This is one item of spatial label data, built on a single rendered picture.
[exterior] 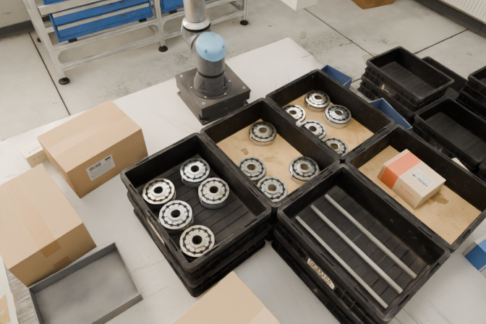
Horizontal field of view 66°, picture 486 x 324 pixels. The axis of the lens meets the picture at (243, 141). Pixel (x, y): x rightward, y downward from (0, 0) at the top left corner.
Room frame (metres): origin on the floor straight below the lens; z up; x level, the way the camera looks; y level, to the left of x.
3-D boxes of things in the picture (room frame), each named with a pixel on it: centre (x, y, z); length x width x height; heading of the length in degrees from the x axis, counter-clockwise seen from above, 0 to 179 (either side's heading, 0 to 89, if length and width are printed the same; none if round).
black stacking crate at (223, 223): (0.63, 0.14, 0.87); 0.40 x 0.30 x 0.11; 41
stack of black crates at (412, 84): (1.74, -0.93, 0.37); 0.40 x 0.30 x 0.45; 35
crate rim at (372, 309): (0.53, -0.35, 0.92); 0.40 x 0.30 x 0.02; 41
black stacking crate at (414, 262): (0.53, -0.35, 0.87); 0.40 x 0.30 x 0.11; 41
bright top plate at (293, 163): (0.80, -0.22, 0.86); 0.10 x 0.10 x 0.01
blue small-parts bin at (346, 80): (1.40, -0.38, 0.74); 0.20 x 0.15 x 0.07; 138
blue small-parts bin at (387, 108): (1.17, -0.60, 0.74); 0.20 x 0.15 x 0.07; 26
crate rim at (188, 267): (0.63, 0.14, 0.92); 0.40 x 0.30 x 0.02; 41
